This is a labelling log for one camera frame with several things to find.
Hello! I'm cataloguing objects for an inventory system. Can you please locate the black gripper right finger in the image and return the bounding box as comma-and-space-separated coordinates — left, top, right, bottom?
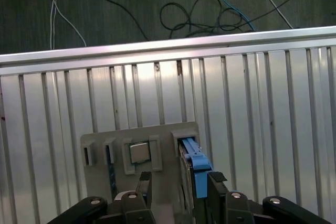
194, 171, 333, 224

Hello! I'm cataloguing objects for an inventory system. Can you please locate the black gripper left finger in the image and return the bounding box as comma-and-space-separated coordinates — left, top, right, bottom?
54, 172, 157, 224

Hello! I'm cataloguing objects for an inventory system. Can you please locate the hard disk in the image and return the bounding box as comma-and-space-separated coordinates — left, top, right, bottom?
177, 136, 213, 224

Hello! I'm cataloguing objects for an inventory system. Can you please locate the grey parts rack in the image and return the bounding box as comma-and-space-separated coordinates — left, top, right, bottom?
80, 121, 200, 224

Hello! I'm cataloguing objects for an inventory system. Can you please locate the silver CPU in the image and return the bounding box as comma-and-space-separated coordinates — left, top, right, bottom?
130, 142, 151, 164

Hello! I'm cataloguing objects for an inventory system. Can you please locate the white floor cable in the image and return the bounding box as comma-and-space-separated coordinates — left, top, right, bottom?
49, 0, 59, 50
241, 0, 294, 29
33, 0, 87, 48

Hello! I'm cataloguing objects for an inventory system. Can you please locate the blue floor cable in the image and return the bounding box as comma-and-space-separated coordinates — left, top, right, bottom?
204, 0, 257, 32

